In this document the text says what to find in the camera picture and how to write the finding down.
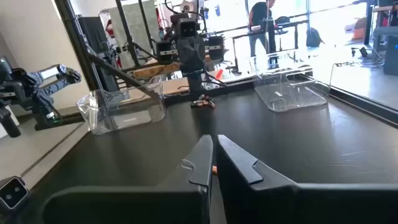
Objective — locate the black backpack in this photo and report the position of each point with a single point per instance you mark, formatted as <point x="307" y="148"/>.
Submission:
<point x="313" y="38"/>

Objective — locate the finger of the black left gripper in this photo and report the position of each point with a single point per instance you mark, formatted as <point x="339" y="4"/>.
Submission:
<point x="186" y="56"/>
<point x="199" y="56"/>

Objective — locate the person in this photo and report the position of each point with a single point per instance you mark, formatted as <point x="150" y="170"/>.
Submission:
<point x="259" y="25"/>

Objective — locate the green wall panel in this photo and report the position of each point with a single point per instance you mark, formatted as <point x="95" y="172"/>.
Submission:
<point x="136" y="28"/>

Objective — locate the black work table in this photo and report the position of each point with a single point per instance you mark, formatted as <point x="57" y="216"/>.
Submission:
<point x="298" y="22"/>

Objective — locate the clear plastic bin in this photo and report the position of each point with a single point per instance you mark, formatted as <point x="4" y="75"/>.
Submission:
<point x="93" y="112"/>
<point x="292" y="104"/>

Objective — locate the small black table camera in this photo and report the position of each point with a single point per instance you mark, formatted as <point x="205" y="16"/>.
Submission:
<point x="12" y="193"/>

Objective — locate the orange box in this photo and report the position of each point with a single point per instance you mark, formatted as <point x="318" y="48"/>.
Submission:
<point x="360" y="31"/>

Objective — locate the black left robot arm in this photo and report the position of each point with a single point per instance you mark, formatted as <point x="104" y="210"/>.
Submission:
<point x="195" y="83"/>

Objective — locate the black cabinet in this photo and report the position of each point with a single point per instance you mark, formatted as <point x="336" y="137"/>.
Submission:
<point x="390" y="56"/>

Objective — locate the red fire extinguisher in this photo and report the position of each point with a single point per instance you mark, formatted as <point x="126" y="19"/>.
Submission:
<point x="109" y="29"/>

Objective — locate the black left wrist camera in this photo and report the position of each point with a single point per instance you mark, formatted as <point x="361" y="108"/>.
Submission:
<point x="188" y="28"/>

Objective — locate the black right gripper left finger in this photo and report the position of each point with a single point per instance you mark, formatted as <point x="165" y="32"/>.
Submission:
<point x="124" y="205"/>

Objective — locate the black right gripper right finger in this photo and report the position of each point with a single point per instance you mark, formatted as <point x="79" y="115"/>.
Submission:
<point x="311" y="205"/>

